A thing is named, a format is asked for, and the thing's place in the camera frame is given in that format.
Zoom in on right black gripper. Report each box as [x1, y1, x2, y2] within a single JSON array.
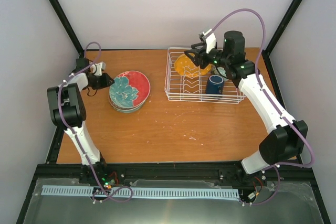
[[184, 43, 229, 70]]

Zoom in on yellow polka dot plate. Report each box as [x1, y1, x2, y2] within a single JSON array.
[[174, 54, 212, 78]]

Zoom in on red floral plate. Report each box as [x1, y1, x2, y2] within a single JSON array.
[[109, 70, 151, 109]]

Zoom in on striped large bowl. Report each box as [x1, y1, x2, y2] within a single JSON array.
[[109, 99, 145, 113]]

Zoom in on dark blue mug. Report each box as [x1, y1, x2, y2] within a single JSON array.
[[205, 74, 225, 100]]

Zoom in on green floral small bowl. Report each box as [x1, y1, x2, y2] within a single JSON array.
[[212, 66, 228, 80]]

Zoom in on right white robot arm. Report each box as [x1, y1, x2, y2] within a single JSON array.
[[185, 29, 308, 174]]

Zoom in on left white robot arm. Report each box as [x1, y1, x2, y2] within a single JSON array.
[[47, 58, 114, 166]]

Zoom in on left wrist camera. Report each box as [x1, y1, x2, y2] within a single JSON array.
[[90, 62, 106, 76]]

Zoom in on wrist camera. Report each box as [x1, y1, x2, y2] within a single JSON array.
[[199, 29, 217, 54], [90, 62, 106, 76]]

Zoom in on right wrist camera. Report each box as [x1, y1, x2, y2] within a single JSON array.
[[199, 29, 217, 54]]

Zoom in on white wire dish rack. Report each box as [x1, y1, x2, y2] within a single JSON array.
[[164, 47, 245, 104]]

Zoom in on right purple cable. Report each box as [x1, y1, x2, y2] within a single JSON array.
[[207, 8, 315, 207]]

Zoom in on purple cable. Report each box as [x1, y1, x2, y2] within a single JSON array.
[[57, 41, 134, 204], [207, 8, 315, 207]]

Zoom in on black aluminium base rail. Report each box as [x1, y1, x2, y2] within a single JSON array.
[[34, 163, 314, 185]]

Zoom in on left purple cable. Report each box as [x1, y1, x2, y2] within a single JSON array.
[[57, 41, 134, 204]]

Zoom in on left black frame post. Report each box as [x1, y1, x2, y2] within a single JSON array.
[[48, 0, 84, 57]]

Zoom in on black frame post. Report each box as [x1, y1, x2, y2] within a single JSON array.
[[48, 0, 84, 57], [265, 0, 303, 56]]

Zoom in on light blue cable duct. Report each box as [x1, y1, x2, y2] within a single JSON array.
[[41, 185, 239, 201]]

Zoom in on right black frame post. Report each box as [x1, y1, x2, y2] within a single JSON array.
[[265, 0, 303, 56]]

